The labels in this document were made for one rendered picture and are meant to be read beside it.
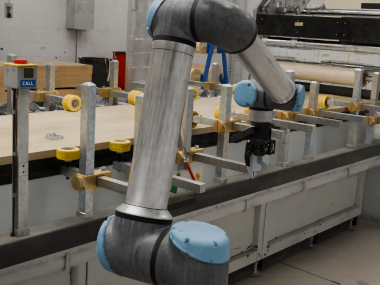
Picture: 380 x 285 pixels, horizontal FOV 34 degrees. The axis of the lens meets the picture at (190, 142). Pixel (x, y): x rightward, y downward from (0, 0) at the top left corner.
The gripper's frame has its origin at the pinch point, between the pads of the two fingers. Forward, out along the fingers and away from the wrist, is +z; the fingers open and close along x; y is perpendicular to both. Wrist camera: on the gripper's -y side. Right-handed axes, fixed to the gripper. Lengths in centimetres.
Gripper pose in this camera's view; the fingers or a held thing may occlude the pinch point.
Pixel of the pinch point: (251, 174)
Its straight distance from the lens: 231.5
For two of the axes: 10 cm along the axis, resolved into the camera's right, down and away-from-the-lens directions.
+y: 7.6, 1.6, -6.3
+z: -0.6, 9.8, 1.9
